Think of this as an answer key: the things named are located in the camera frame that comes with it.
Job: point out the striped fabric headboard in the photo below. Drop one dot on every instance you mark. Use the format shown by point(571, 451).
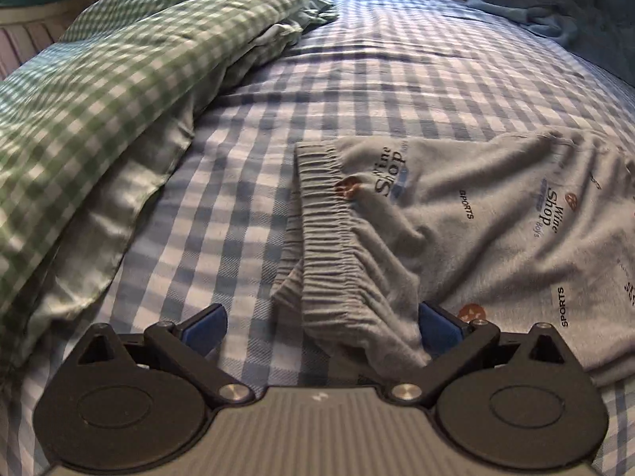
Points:
point(25, 44)

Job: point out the blue towel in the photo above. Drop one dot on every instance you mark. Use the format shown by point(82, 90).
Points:
point(533, 12)

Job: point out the green checked quilt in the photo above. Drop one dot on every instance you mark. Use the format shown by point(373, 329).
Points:
point(94, 124)

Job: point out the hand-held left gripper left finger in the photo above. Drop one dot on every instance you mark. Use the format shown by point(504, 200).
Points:
point(207, 328)

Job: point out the grey printed pants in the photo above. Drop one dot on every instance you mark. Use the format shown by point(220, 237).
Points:
point(476, 238)

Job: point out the blue checked bed sheet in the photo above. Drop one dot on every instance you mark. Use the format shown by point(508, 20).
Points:
point(377, 89)

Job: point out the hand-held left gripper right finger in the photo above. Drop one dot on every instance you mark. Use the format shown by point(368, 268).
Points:
point(437, 329)

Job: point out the small blue cloth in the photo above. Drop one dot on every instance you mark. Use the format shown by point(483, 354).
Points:
point(321, 10)

